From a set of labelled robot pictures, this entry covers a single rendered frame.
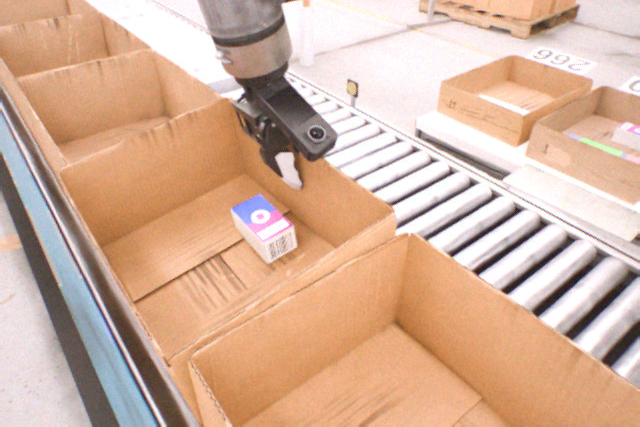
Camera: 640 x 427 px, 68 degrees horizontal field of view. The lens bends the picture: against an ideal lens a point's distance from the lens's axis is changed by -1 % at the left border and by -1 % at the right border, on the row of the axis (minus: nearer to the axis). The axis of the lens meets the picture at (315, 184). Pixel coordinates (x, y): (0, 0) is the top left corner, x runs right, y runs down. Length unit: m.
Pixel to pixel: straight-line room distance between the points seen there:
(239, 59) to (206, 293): 0.34
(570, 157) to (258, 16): 0.96
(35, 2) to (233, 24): 1.41
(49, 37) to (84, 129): 0.41
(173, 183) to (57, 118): 0.40
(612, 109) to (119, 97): 1.37
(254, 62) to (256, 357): 0.32
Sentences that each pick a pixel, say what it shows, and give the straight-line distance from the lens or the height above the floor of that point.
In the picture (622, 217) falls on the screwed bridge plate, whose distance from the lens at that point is 1.26.
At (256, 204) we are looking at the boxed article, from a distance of 0.77.
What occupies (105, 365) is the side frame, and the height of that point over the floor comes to 0.91.
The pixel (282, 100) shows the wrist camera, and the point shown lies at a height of 1.17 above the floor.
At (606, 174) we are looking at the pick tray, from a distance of 1.31.
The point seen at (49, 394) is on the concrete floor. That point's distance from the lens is 1.86.
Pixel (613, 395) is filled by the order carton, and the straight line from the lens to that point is 0.53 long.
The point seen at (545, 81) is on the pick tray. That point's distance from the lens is 1.77.
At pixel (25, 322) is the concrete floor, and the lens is 2.11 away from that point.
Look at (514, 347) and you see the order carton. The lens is 0.57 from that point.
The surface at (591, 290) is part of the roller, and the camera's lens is 1.05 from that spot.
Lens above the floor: 1.42
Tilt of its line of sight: 35 degrees down
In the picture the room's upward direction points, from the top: straight up
